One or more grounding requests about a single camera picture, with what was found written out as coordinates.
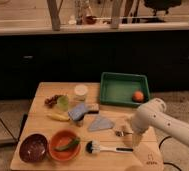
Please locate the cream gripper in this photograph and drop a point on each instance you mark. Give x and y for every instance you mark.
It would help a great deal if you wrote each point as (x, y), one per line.
(136, 139)

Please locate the silver metal fork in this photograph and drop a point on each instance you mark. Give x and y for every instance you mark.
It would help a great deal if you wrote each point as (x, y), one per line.
(122, 133)

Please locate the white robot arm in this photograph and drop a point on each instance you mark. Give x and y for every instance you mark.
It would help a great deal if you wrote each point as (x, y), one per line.
(153, 113)

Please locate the blue grey cloth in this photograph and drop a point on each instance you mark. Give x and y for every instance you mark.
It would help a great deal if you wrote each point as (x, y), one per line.
(100, 123)

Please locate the orange ball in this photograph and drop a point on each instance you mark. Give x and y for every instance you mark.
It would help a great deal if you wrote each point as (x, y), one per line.
(138, 96)

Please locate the wooden brush block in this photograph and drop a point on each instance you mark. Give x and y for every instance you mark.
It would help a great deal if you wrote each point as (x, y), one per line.
(93, 108)

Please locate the green plastic tray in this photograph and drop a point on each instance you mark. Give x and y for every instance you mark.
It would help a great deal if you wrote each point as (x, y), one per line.
(118, 88)

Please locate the green pepper toy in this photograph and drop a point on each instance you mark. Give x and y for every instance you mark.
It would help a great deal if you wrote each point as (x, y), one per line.
(74, 142)

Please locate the blue sponge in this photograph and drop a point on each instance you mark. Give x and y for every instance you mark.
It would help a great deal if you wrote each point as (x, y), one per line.
(78, 111)

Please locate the orange bowl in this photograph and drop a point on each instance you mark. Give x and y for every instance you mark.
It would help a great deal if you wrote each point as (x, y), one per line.
(61, 138)

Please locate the yellow banana toy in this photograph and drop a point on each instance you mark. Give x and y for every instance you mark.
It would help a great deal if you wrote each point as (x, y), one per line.
(58, 117)

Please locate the green pear toy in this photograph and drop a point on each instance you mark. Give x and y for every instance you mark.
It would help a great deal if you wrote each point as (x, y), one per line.
(63, 103)

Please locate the red grapes toy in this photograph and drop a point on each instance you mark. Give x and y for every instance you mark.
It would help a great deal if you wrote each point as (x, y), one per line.
(52, 101)

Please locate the dark purple bowl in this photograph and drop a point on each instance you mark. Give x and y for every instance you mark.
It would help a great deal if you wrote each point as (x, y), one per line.
(33, 149)

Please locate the dish brush with black handle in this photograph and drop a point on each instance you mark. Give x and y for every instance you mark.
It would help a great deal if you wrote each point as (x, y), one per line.
(94, 147)

